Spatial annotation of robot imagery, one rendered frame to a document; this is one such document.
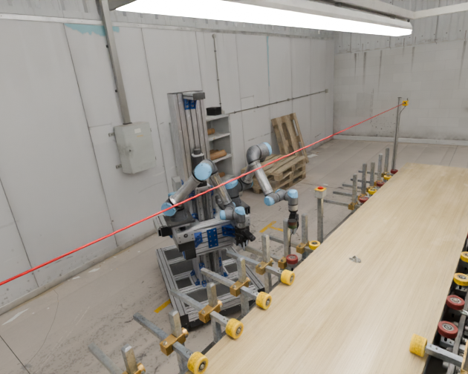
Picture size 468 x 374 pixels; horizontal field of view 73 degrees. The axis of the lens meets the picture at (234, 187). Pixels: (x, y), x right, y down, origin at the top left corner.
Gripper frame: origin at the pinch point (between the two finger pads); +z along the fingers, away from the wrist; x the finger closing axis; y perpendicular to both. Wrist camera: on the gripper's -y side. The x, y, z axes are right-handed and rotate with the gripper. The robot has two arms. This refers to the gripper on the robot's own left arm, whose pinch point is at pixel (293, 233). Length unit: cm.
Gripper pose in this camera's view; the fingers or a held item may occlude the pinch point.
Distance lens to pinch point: 255.3
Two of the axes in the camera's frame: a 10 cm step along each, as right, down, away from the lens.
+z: 0.9, 9.4, 3.4
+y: 3.3, -3.5, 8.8
